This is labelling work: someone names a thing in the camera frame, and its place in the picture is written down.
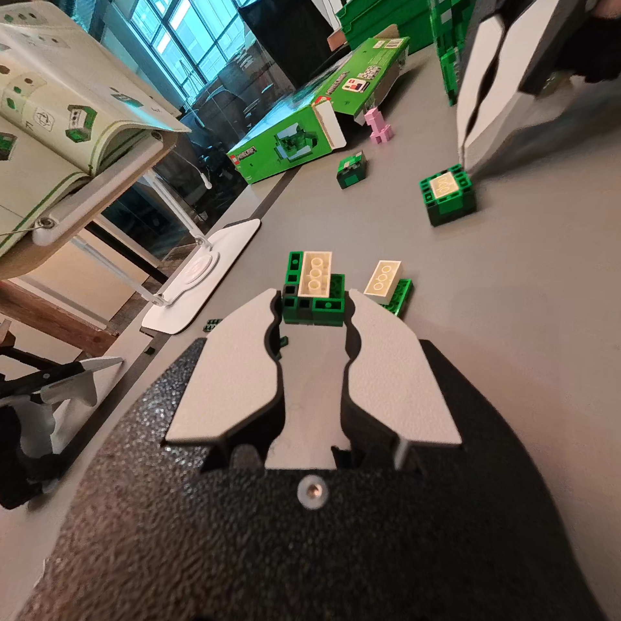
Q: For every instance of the green plastic crate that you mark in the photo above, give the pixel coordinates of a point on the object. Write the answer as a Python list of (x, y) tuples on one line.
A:
[(383, 24)]

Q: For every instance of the dark green lego plate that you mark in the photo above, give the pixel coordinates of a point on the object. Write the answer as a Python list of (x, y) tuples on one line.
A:
[(213, 325)]

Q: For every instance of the spare hand-held gripper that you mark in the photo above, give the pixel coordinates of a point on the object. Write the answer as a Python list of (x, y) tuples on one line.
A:
[(72, 388)]

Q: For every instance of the book stand with white base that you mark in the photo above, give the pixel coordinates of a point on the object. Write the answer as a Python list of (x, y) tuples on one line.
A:
[(218, 267)]

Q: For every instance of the person's right hand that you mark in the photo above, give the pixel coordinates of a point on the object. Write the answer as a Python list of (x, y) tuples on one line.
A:
[(609, 7)]

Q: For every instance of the black monitor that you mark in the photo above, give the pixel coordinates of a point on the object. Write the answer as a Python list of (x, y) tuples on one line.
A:
[(286, 43)]

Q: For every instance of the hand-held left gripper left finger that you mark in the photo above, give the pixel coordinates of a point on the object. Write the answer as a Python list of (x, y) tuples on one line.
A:
[(228, 383)]

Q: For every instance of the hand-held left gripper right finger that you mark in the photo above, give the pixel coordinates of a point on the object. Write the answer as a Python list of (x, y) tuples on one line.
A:
[(398, 383)]

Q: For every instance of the green lego assembly white brick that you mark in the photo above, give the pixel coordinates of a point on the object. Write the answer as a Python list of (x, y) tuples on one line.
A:
[(315, 279)]

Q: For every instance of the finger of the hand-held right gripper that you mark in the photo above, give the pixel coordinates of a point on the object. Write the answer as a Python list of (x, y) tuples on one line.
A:
[(473, 77), (509, 97)]

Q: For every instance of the opened green lego box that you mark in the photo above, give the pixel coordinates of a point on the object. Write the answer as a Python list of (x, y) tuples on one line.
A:
[(364, 72)]

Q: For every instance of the pink lego pig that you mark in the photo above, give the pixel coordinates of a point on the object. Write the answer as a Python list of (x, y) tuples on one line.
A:
[(378, 126)]

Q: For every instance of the open lego instruction booklet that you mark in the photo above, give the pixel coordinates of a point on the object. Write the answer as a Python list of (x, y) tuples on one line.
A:
[(58, 111)]

